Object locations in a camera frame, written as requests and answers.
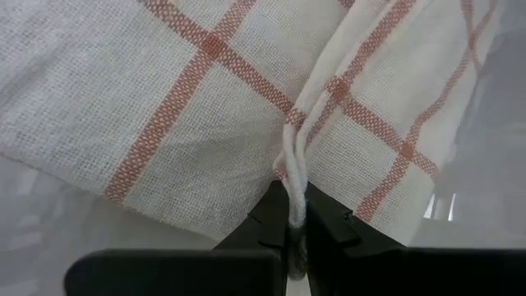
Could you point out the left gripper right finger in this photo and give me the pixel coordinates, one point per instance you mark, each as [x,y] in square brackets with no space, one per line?
[390,273]

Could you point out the white red-checked towel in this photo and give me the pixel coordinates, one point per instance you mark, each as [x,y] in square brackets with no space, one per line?
[205,103]

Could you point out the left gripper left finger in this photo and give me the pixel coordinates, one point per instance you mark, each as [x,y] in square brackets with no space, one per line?
[205,273]

